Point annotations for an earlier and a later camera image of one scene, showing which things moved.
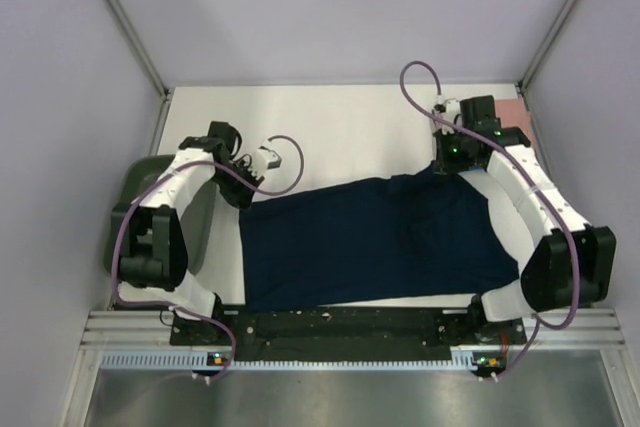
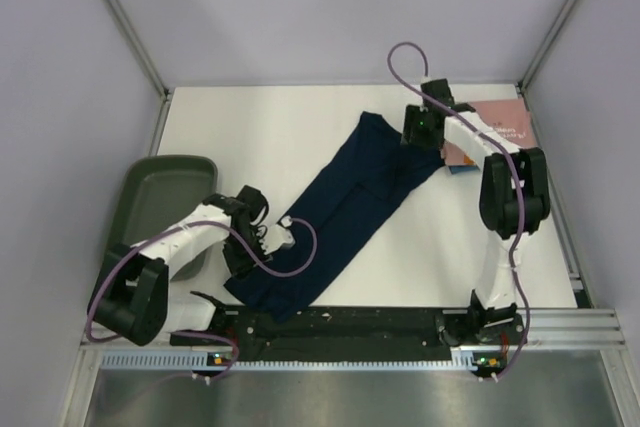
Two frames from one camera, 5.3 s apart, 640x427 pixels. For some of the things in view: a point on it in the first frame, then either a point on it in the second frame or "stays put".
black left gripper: (240, 200) → (238, 267)
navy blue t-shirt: (434, 235) → (366, 169)
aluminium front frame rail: (564, 329) stays put
